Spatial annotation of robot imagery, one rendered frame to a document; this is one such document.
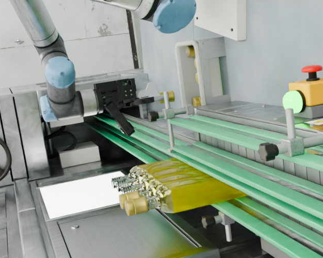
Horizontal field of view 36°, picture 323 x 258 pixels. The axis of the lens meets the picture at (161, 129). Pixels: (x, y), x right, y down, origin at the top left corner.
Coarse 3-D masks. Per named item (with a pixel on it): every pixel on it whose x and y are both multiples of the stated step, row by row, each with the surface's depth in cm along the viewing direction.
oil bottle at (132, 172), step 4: (164, 160) 133; (168, 160) 133; (172, 160) 132; (176, 160) 131; (144, 164) 132; (148, 164) 131; (152, 164) 131; (156, 164) 130; (132, 168) 130; (136, 168) 129; (140, 168) 128; (132, 172) 128; (132, 176) 128
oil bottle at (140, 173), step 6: (174, 162) 127; (180, 162) 126; (144, 168) 125; (150, 168) 124; (156, 168) 123; (162, 168) 123; (168, 168) 123; (138, 174) 122; (144, 174) 122; (138, 180) 122
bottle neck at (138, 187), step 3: (138, 183) 118; (141, 183) 118; (126, 186) 117; (129, 186) 117; (132, 186) 117; (135, 186) 117; (138, 186) 117; (141, 186) 117; (123, 189) 116; (126, 189) 116; (129, 189) 116; (132, 189) 116; (135, 189) 116; (138, 189) 117; (141, 189) 117; (123, 192) 118; (126, 192) 116
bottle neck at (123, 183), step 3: (120, 180) 122; (123, 180) 122; (126, 180) 122; (129, 180) 122; (132, 180) 122; (135, 180) 122; (117, 183) 121; (120, 183) 121; (123, 183) 121; (126, 183) 122; (129, 183) 122; (132, 183) 122; (135, 183) 122; (117, 186) 123; (120, 186) 121; (123, 186) 121; (117, 189) 123; (120, 189) 121
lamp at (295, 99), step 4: (288, 92) 95; (292, 92) 94; (296, 92) 94; (300, 92) 94; (284, 96) 96; (288, 96) 94; (292, 96) 94; (296, 96) 94; (300, 96) 94; (304, 96) 94; (284, 100) 96; (288, 100) 94; (292, 100) 94; (296, 100) 93; (300, 100) 94; (304, 100) 94; (284, 104) 96; (288, 104) 94; (292, 104) 94; (296, 104) 93; (300, 104) 94; (304, 104) 94; (292, 108) 94; (296, 108) 94; (300, 108) 94; (304, 108) 94; (296, 112) 95; (300, 112) 96
